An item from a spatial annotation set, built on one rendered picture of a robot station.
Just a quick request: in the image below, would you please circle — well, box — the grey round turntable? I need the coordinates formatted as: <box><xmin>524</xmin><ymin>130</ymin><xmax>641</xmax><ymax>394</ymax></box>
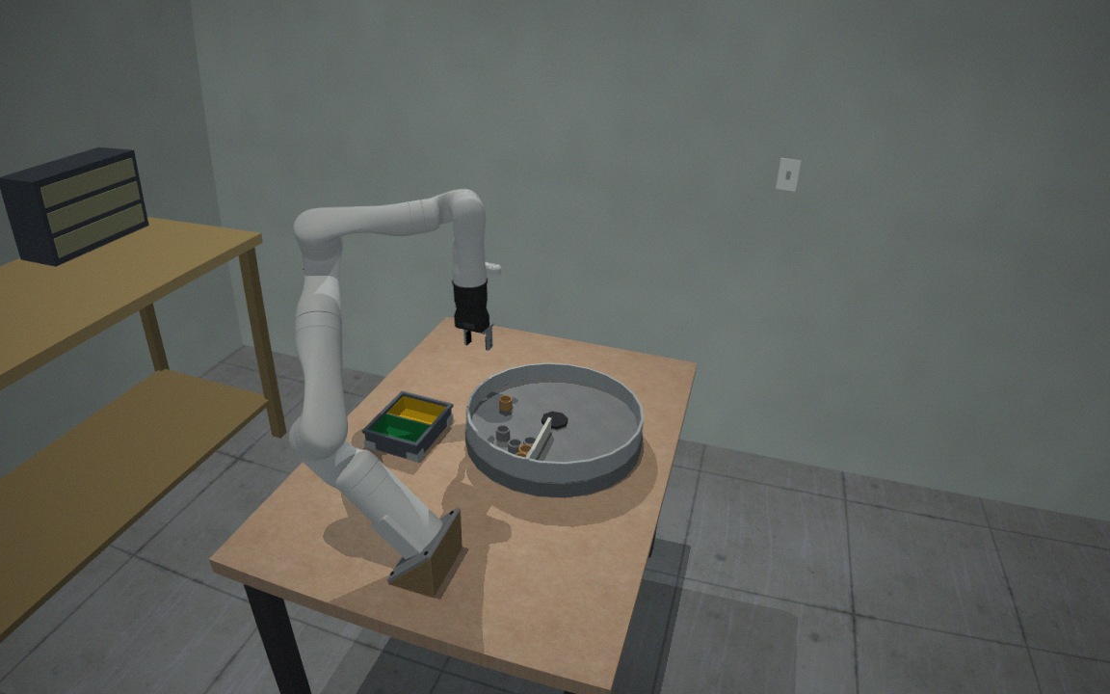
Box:
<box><xmin>465</xmin><ymin>363</ymin><xmax>644</xmax><ymax>497</ymax></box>

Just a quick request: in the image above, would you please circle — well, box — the dark grey divided bin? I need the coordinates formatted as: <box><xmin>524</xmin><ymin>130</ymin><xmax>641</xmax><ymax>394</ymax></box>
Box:
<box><xmin>362</xmin><ymin>391</ymin><xmax>453</xmax><ymax>463</ymax></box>

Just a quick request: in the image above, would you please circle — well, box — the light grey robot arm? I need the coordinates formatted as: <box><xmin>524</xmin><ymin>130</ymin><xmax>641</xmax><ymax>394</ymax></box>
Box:
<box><xmin>289</xmin><ymin>189</ymin><xmax>486</xmax><ymax>559</ymax></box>

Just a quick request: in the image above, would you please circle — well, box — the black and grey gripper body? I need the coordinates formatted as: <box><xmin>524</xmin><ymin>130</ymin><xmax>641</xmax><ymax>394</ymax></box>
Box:
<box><xmin>452</xmin><ymin>261</ymin><xmax>501</xmax><ymax>333</ymax></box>

